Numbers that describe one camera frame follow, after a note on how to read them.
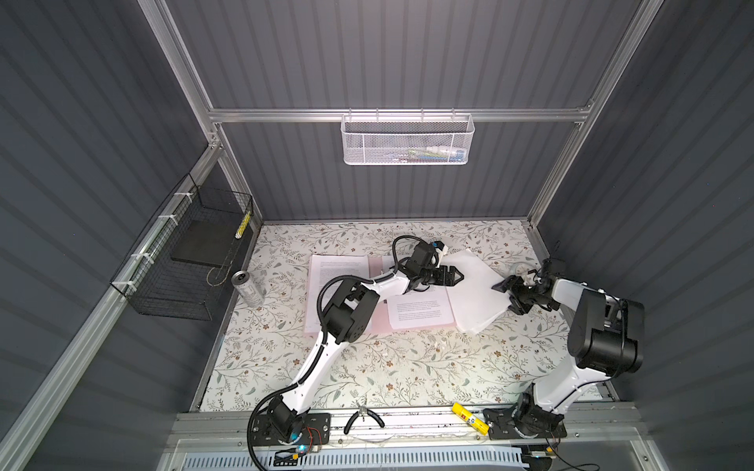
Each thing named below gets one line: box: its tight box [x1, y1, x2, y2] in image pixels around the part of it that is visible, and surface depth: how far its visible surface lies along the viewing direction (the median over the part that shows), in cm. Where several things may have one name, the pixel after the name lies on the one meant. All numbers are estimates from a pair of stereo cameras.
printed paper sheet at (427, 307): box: [385, 285, 455, 330], surface depth 97 cm
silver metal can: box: [230, 269, 267, 309], surface depth 89 cm
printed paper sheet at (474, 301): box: [441, 247, 512, 335], surface depth 101 cm
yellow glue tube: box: [450, 402, 490, 436], surface depth 75 cm
